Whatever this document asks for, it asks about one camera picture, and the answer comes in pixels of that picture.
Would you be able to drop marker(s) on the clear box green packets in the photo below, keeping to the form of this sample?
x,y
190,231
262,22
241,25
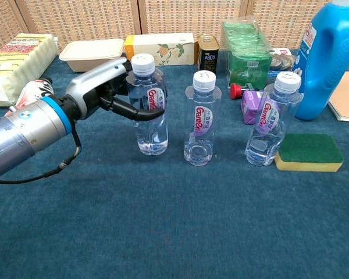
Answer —
x,y
245,58

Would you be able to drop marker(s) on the beige lidded food container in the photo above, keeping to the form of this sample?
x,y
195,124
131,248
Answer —
x,y
90,53

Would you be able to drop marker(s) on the red round cap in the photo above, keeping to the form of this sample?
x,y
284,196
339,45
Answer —
x,y
236,91

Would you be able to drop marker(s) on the pink drink bottle black print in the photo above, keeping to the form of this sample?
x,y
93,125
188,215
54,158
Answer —
x,y
32,93

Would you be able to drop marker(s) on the green yellow scrub sponge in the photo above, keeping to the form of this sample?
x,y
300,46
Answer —
x,y
308,148

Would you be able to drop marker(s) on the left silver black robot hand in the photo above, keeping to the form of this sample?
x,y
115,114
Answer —
x,y
87,87

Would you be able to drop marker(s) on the woven wooden folding screen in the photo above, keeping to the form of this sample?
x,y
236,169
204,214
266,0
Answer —
x,y
90,17

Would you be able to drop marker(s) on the gold black tin can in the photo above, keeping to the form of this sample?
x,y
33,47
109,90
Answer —
x,y
208,55

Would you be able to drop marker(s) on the white yellow tea box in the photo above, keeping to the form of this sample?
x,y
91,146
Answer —
x,y
168,46

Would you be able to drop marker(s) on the small purple carton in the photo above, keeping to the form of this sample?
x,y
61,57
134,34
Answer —
x,y
250,106

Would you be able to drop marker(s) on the round foil snack cups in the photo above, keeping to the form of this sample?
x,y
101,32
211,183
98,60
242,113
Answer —
x,y
280,62

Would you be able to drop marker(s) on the clear Ganten water bottle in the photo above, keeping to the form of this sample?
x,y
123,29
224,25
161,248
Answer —
x,y
149,133
203,116
267,122

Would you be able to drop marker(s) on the teal tablecloth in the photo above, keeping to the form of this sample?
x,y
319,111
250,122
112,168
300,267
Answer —
x,y
174,218

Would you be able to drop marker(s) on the white red small packet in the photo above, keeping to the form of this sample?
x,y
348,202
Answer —
x,y
283,52

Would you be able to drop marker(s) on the pale yellow sponge cloth pack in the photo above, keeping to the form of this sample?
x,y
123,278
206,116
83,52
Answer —
x,y
17,64

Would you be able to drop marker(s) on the blue detergent jug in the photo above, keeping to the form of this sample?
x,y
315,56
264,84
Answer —
x,y
314,81

